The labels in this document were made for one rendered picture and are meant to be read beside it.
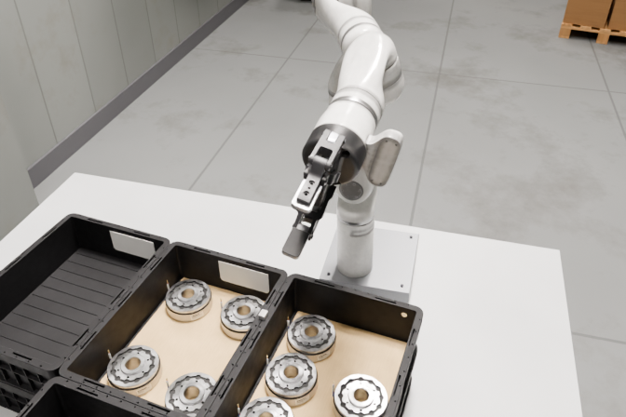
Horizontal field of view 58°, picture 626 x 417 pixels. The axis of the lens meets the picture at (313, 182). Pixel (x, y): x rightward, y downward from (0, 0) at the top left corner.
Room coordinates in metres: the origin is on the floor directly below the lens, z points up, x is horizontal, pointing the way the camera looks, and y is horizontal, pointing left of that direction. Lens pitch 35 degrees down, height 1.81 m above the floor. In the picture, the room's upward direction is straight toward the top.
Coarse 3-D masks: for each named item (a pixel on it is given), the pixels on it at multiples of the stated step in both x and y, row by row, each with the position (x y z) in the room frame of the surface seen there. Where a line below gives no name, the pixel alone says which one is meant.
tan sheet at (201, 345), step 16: (224, 304) 0.91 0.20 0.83; (160, 320) 0.87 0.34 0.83; (176, 320) 0.87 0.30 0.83; (208, 320) 0.87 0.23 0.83; (144, 336) 0.82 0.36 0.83; (160, 336) 0.82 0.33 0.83; (176, 336) 0.82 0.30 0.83; (192, 336) 0.82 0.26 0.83; (208, 336) 0.82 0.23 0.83; (224, 336) 0.82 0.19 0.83; (160, 352) 0.78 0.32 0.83; (176, 352) 0.78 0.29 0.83; (192, 352) 0.78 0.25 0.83; (208, 352) 0.78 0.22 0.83; (224, 352) 0.78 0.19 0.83; (176, 368) 0.74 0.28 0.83; (192, 368) 0.74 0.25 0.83; (208, 368) 0.74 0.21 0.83; (224, 368) 0.74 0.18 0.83; (160, 384) 0.70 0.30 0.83; (160, 400) 0.66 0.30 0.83
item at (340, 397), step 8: (352, 376) 0.70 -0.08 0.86; (360, 376) 0.70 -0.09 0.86; (368, 376) 0.70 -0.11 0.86; (344, 384) 0.68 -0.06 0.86; (352, 384) 0.68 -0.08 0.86; (368, 384) 0.68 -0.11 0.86; (376, 384) 0.68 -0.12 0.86; (336, 392) 0.66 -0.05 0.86; (344, 392) 0.66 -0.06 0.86; (376, 392) 0.66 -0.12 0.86; (384, 392) 0.66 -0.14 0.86; (336, 400) 0.64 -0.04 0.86; (344, 400) 0.64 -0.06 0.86; (376, 400) 0.64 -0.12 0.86; (384, 400) 0.64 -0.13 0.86; (344, 408) 0.63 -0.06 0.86; (352, 408) 0.63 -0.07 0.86; (368, 408) 0.63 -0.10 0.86; (376, 408) 0.63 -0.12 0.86; (384, 408) 0.63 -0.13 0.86; (344, 416) 0.61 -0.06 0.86; (352, 416) 0.61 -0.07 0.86; (360, 416) 0.61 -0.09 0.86; (368, 416) 0.61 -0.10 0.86; (376, 416) 0.61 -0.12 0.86
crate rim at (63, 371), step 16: (160, 256) 0.97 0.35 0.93; (224, 256) 0.97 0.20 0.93; (144, 272) 0.92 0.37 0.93; (272, 272) 0.92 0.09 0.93; (256, 320) 0.78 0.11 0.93; (96, 336) 0.74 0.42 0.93; (80, 352) 0.70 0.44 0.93; (240, 352) 0.70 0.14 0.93; (64, 368) 0.66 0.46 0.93; (128, 400) 0.60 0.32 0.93; (144, 400) 0.60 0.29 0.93; (208, 400) 0.60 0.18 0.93; (176, 416) 0.57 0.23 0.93
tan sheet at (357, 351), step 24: (336, 336) 0.82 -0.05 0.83; (360, 336) 0.82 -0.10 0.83; (384, 336) 0.82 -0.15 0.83; (336, 360) 0.76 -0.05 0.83; (360, 360) 0.76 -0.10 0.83; (384, 360) 0.76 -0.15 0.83; (264, 384) 0.70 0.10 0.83; (336, 384) 0.70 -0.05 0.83; (384, 384) 0.70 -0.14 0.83; (312, 408) 0.65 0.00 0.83
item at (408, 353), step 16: (288, 288) 0.87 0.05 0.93; (336, 288) 0.87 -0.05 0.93; (272, 304) 0.82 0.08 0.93; (400, 304) 0.82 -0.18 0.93; (416, 320) 0.78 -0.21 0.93; (256, 336) 0.74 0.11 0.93; (416, 336) 0.74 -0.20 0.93; (240, 368) 0.66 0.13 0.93; (400, 368) 0.66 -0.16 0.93; (224, 384) 0.63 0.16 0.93; (400, 384) 0.63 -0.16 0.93; (224, 400) 0.60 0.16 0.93; (208, 416) 0.57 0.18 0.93; (384, 416) 0.57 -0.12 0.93
